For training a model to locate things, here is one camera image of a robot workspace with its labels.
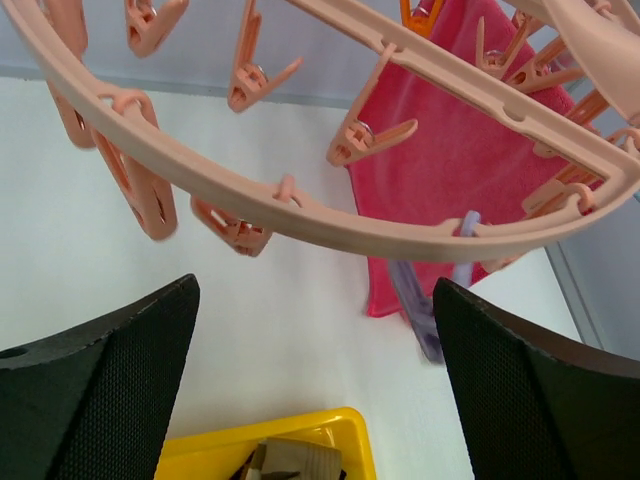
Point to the pink round clip hanger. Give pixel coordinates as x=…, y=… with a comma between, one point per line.
x=126, y=119

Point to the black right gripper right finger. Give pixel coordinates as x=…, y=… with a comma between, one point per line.
x=534, y=404

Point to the yellow plastic bin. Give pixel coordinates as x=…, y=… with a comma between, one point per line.
x=219, y=454

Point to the orange clothes clip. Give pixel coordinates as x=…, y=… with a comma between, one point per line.
x=420, y=19

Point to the beige brown striped sock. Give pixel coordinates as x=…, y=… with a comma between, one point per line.
x=277, y=458

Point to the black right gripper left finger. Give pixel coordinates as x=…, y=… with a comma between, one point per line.
x=95, y=401

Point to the pink towel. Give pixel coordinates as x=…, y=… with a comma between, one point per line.
x=458, y=160

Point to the purple clothes clip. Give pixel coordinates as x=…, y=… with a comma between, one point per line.
x=417, y=307

